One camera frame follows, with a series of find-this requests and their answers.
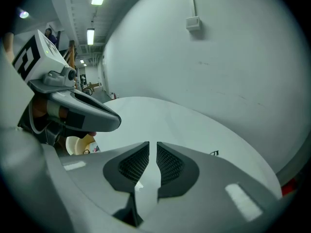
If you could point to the wooden bench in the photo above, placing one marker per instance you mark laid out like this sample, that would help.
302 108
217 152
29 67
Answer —
94 85

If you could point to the wooden stair railing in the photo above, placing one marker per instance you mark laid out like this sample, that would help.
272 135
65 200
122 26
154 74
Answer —
71 54

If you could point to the white table top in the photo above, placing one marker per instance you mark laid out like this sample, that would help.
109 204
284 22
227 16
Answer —
175 122

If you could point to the round ceiling spotlight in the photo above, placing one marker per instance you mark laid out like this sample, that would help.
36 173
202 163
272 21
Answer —
24 14

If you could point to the person's left hand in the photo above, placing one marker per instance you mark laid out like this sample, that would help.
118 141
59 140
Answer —
40 107

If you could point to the cream round basin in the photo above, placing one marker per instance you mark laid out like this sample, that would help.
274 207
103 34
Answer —
75 145

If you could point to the white wall junction box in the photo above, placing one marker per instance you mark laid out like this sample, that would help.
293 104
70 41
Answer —
193 23

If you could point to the small black clip item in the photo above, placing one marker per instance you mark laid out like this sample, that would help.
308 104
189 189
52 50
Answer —
214 152

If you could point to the white wall conduit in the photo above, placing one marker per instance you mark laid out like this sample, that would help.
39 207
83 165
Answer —
193 1

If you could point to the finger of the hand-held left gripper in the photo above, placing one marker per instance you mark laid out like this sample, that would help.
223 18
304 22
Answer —
97 115

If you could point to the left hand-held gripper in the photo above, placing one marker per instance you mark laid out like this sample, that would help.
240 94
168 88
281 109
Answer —
36 57

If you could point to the red object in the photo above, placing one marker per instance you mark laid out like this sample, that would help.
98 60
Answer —
289 187

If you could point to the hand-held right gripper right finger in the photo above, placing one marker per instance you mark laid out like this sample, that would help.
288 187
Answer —
209 178

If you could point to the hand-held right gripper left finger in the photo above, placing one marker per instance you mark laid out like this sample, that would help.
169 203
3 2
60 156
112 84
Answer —
97 178

